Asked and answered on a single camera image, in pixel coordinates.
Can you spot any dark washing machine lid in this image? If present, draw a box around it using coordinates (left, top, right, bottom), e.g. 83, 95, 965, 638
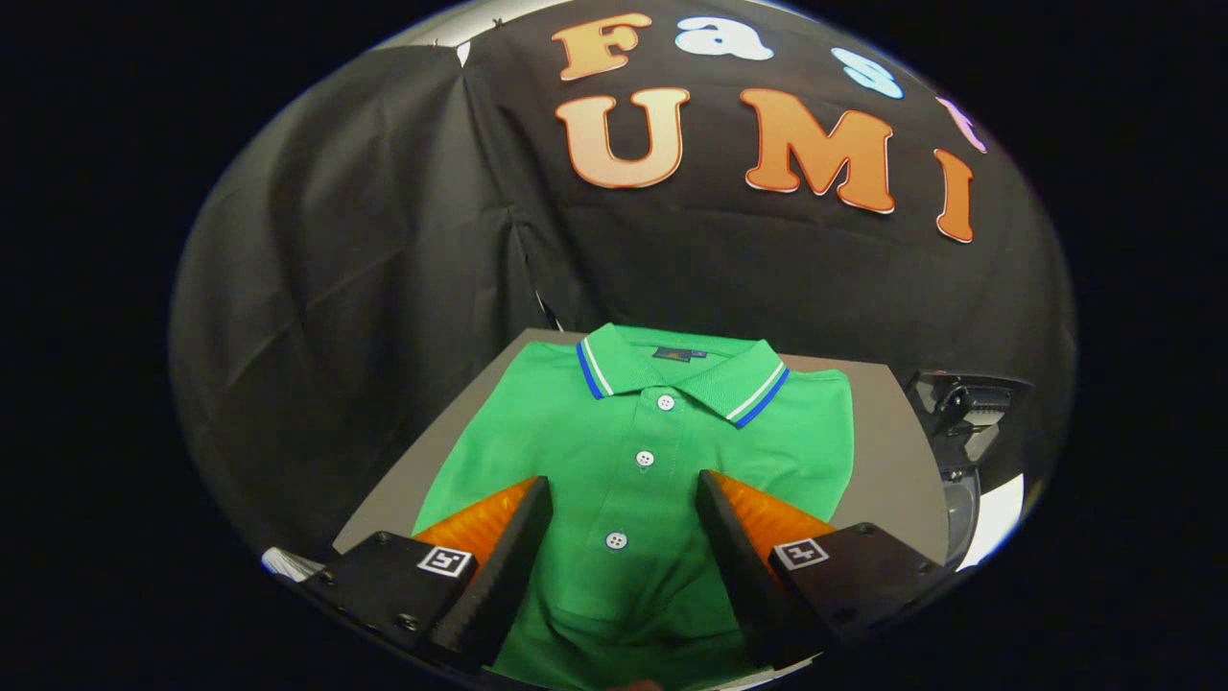
907, 369, 1033, 468

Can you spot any black backdrop cloth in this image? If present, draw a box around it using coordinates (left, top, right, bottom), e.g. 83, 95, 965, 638
168, 0, 1075, 558

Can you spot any green polo shirt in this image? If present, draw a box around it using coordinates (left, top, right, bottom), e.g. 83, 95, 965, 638
413, 323, 855, 690

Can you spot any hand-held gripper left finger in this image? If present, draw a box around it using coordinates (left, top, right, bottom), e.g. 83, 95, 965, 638
302, 475, 555, 673

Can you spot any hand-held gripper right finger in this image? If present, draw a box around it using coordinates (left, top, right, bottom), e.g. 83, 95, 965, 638
696, 469, 956, 671

